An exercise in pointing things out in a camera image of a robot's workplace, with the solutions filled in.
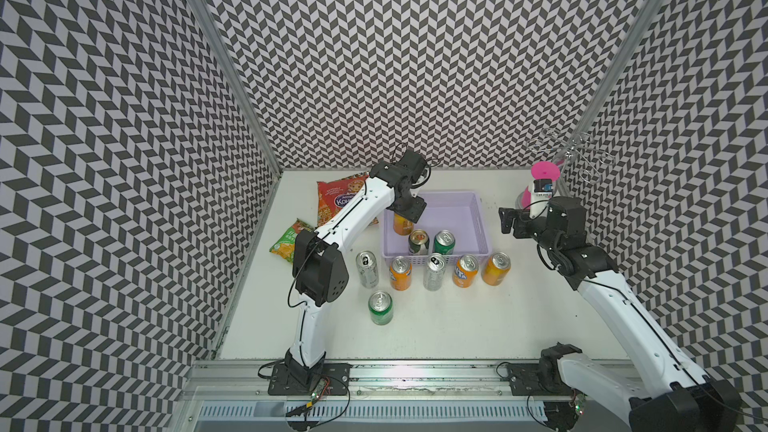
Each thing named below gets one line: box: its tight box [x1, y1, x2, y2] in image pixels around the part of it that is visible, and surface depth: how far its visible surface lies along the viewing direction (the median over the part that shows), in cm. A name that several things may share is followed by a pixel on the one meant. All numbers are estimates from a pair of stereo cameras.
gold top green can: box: [408, 229, 430, 255], surface depth 90 cm
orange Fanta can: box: [452, 254, 479, 288], surface depth 84 cm
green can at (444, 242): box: [433, 229, 456, 255], surface depth 90 cm
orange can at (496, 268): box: [481, 251, 511, 287], surface depth 85 cm
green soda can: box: [368, 291, 394, 326], surface depth 77 cm
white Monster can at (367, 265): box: [356, 251, 379, 289], surface depth 82 cm
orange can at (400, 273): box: [389, 255, 412, 291], surface depth 84 cm
